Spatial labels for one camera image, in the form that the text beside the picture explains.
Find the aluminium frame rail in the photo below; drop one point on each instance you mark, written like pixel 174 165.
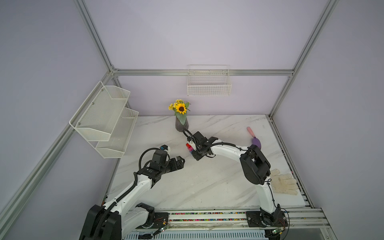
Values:
pixel 206 220

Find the sunflower in grey vase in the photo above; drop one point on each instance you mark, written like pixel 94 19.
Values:
pixel 180 109

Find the purple trowel pink handle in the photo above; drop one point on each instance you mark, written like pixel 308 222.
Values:
pixel 255 140

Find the white mesh two-tier shelf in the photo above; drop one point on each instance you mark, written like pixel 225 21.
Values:
pixel 105 121

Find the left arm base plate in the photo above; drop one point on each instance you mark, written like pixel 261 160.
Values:
pixel 155 219

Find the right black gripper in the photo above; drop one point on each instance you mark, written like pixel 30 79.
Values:
pixel 195 156

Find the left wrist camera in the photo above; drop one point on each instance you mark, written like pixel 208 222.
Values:
pixel 165 148

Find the white work glove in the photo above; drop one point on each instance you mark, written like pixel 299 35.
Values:
pixel 283 183

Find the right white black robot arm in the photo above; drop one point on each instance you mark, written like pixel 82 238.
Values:
pixel 255 166

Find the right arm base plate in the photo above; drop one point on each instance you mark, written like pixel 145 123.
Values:
pixel 263 219

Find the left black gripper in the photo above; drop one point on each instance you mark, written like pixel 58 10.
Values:
pixel 174 167

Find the white wire wall basket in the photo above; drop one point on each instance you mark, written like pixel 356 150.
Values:
pixel 209 81

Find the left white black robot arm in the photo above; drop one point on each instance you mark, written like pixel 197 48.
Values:
pixel 123 214

